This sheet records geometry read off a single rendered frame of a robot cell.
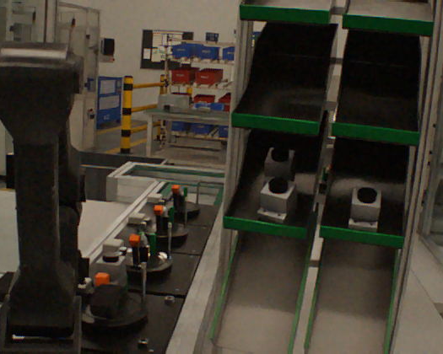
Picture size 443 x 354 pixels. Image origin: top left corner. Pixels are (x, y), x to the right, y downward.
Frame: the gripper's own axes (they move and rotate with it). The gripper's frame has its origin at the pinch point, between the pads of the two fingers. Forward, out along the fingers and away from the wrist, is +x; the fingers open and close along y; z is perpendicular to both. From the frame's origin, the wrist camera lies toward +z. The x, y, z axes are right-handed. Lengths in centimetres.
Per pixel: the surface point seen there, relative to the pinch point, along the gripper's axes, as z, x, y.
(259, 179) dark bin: 25.3, -18.9, -27.0
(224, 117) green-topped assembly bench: 539, 25, 10
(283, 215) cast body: 11.9, -16.5, -30.9
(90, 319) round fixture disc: 15.7, 6.8, 0.1
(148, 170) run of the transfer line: 164, 12, 20
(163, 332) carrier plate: 17.7, 8.8, -12.6
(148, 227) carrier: 70, 7, 1
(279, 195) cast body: 11.7, -19.6, -30.1
